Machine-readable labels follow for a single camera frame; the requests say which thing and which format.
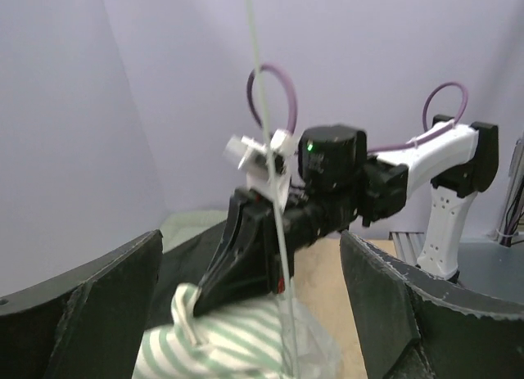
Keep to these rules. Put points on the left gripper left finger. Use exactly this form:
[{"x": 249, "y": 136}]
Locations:
[{"x": 85, "y": 323}]

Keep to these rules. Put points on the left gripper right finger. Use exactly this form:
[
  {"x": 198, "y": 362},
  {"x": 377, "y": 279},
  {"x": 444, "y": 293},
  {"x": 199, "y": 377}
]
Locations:
[{"x": 413, "y": 325}]

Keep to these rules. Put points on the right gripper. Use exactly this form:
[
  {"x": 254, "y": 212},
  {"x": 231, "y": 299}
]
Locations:
[{"x": 247, "y": 263}]

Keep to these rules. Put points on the green striped pet tent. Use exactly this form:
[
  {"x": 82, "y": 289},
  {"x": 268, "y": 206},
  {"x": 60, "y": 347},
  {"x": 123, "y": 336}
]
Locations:
[{"x": 247, "y": 340}]

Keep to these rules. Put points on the white tent pole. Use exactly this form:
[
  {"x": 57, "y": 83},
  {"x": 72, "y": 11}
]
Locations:
[{"x": 273, "y": 185}]

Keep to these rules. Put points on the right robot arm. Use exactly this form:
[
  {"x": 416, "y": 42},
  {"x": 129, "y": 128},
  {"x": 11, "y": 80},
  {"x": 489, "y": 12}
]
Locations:
[{"x": 299, "y": 190}]

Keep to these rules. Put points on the green checked cushion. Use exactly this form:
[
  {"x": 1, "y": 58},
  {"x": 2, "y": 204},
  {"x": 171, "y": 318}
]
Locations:
[{"x": 181, "y": 227}]

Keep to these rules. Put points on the aluminium frame rail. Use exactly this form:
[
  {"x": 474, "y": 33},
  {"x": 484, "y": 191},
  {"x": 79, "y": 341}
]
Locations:
[{"x": 408, "y": 245}]

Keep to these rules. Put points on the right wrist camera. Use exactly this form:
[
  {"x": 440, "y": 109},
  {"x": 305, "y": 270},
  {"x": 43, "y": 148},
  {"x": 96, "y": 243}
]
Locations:
[{"x": 249, "y": 156}]

